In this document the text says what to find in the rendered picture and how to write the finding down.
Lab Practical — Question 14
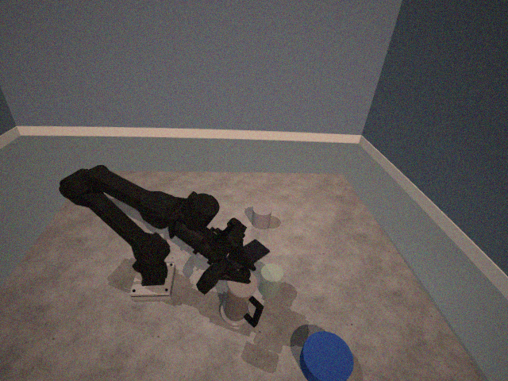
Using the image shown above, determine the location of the blue cylinder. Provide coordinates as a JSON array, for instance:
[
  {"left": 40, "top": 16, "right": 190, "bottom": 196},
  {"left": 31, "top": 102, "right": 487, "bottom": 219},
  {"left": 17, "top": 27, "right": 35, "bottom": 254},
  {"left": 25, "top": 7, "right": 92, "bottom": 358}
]
[{"left": 300, "top": 331, "right": 354, "bottom": 381}]

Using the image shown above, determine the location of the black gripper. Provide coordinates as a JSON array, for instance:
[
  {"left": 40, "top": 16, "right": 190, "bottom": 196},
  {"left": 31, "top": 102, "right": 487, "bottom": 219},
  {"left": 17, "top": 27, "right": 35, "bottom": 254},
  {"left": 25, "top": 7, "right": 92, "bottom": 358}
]
[{"left": 191, "top": 227, "right": 256, "bottom": 294}]

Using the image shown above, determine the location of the french press with black knob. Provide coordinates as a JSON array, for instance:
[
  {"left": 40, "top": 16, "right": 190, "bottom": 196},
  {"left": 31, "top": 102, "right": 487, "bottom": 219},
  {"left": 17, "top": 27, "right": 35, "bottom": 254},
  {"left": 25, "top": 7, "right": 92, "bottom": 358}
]
[{"left": 221, "top": 267, "right": 264, "bottom": 328}]

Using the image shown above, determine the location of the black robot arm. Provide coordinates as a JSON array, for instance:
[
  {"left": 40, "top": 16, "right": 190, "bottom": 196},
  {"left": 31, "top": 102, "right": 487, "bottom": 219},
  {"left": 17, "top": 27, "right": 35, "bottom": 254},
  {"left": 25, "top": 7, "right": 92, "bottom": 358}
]
[{"left": 59, "top": 165, "right": 245, "bottom": 286}]

